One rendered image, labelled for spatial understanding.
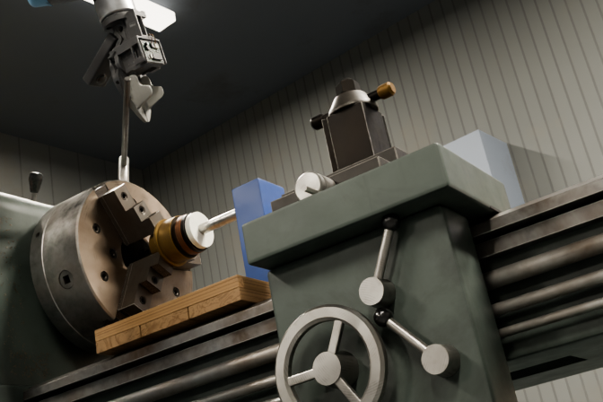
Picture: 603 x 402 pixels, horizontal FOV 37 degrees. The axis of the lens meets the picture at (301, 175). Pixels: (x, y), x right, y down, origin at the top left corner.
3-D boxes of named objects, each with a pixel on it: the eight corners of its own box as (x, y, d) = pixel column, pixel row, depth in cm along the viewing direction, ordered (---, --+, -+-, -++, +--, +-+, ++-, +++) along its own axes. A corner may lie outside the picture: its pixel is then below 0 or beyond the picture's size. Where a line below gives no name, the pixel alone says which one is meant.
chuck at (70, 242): (36, 325, 155) (48, 170, 171) (161, 367, 178) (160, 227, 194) (73, 310, 151) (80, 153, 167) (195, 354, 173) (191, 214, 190)
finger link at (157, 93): (164, 112, 171) (150, 68, 172) (142, 125, 174) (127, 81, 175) (174, 113, 174) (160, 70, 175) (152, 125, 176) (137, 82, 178)
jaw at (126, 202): (112, 252, 169) (81, 197, 167) (126, 241, 173) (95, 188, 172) (155, 233, 164) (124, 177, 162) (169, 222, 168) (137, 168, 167)
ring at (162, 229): (139, 220, 166) (177, 203, 162) (172, 230, 173) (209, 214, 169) (144, 267, 162) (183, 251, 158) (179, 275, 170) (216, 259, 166)
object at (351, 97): (319, 117, 139) (316, 100, 141) (345, 131, 146) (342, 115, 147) (362, 97, 136) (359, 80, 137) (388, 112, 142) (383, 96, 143)
